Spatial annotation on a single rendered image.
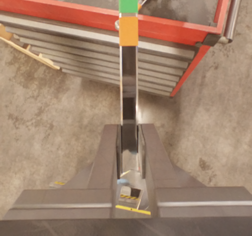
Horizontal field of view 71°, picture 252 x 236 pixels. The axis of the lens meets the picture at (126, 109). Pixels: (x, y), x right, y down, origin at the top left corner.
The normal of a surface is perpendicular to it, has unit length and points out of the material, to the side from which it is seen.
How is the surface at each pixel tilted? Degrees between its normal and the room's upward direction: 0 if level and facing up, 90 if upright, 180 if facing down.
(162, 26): 90
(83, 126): 0
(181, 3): 0
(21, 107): 0
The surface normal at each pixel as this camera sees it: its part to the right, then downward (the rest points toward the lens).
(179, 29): -0.26, 0.96
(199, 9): -0.11, -0.12
